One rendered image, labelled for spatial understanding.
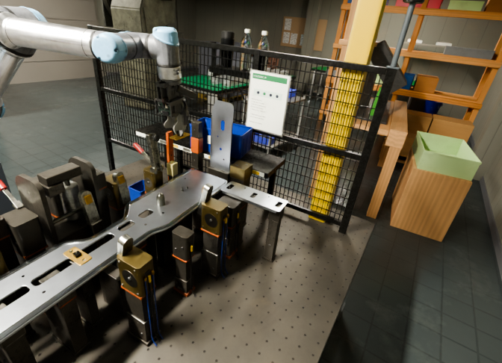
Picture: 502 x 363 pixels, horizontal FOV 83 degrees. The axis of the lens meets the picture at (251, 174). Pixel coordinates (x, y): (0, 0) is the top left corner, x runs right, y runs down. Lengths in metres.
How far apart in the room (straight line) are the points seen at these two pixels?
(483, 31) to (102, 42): 8.29
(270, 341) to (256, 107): 1.07
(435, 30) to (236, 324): 8.19
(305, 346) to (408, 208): 2.20
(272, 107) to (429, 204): 2.02
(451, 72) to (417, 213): 5.93
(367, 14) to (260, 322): 1.27
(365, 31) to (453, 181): 1.93
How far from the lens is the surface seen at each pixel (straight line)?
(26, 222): 1.07
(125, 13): 5.81
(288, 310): 1.22
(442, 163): 2.97
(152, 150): 1.26
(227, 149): 1.36
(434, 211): 3.14
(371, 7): 1.40
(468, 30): 8.67
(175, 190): 1.25
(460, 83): 8.71
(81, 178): 1.17
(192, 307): 1.19
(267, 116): 1.53
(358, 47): 1.40
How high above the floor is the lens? 1.65
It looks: 28 degrees down
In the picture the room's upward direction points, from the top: 6 degrees clockwise
